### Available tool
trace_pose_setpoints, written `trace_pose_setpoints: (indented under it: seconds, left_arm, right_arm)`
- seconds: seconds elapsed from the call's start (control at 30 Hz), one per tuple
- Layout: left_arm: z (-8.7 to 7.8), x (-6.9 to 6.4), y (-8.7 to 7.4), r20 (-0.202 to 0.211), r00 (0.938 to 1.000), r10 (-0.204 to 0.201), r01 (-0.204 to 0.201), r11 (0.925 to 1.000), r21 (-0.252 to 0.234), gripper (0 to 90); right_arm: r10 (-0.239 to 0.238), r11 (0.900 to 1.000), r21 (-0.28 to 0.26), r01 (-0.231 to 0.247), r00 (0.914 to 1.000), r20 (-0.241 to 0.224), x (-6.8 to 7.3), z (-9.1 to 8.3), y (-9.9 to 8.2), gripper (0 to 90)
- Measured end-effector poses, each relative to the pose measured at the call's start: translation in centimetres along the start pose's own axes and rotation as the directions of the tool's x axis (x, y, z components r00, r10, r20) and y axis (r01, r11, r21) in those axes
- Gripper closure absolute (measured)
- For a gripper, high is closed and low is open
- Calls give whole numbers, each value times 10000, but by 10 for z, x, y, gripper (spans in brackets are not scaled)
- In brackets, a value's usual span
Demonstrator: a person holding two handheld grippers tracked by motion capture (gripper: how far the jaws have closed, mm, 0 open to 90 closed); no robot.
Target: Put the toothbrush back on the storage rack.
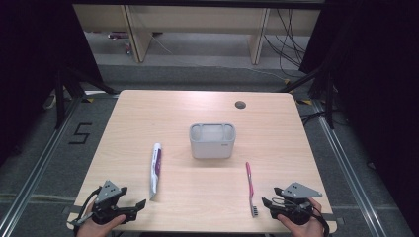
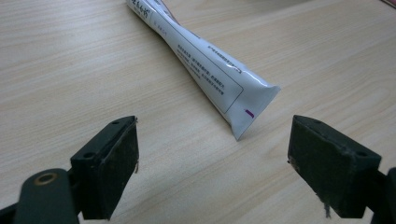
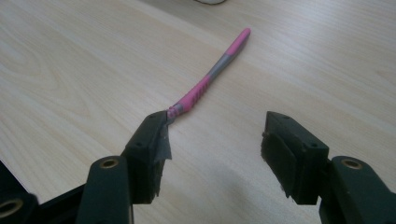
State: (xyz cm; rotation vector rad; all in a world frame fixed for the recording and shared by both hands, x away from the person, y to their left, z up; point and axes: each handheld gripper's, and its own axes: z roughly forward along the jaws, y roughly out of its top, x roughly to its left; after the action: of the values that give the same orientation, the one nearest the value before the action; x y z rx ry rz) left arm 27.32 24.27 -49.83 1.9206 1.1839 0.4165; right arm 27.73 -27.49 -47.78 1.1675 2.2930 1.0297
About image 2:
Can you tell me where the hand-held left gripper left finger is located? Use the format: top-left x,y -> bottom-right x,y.
70,115 -> 140,221

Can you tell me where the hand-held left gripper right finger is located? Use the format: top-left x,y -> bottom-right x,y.
287,114 -> 383,219

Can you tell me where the white and purple toothpaste tube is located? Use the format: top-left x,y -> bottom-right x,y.
125,0 -> 282,142

